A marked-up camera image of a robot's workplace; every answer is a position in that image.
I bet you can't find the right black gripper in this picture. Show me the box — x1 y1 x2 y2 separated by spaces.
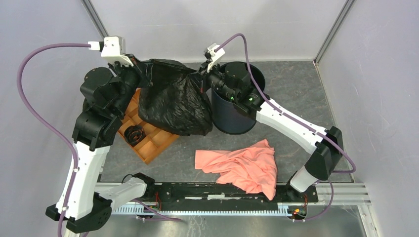
187 59 238 102

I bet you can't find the orange compartment tray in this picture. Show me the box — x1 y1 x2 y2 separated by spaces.
118 89 179 164

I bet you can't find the pink cloth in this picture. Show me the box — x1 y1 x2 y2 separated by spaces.
195 139 278 201

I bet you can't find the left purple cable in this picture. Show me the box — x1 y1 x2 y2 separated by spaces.
16 43 182 237

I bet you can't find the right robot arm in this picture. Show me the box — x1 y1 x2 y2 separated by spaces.
198 62 344 201

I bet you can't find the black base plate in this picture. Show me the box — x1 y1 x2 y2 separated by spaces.
139 182 319 211

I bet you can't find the dark blue trash bin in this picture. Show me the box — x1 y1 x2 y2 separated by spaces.
211 61 256 135

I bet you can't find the rolled black trash bag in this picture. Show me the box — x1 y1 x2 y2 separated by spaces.
124 125 146 147

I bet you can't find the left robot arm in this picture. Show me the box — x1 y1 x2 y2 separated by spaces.
45 54 155 237

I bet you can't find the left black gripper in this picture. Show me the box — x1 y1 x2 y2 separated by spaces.
108 53 155 116

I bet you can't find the aluminium slotted rail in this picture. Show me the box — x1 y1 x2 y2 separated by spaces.
112 203 292 217

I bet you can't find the black trash bag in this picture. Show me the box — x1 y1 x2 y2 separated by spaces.
138 59 213 136
124 125 146 147

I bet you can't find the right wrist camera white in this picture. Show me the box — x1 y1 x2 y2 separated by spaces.
204 43 225 73

